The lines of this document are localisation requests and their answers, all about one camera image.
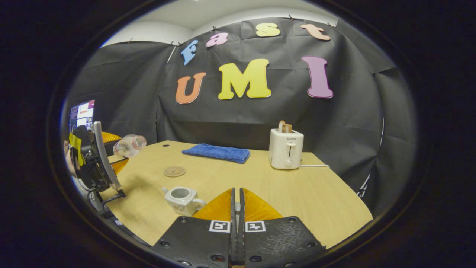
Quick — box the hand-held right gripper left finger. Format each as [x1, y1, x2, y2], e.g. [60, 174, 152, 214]
[152, 188, 238, 268]

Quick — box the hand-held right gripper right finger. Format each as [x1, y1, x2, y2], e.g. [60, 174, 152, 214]
[238, 188, 328, 268]

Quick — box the clear plastic water bottle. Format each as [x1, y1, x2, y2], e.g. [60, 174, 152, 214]
[113, 134, 147, 159]

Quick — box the white ceramic teacup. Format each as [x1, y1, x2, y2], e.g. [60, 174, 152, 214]
[161, 186, 206, 217]

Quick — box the round wooden coaster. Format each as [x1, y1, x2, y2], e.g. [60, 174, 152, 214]
[164, 166, 187, 178]

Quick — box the computer monitor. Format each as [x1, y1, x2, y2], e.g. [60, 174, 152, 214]
[69, 100, 95, 131]

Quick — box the white toaster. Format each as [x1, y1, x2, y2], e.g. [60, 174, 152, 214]
[268, 128, 304, 170]

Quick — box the blue folded towel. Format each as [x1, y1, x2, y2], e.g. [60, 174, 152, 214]
[182, 143, 250, 164]

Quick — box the black backdrop cloth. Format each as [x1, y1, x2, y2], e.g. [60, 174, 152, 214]
[63, 17, 419, 216]

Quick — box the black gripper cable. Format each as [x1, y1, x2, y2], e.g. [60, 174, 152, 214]
[100, 192, 127, 220]

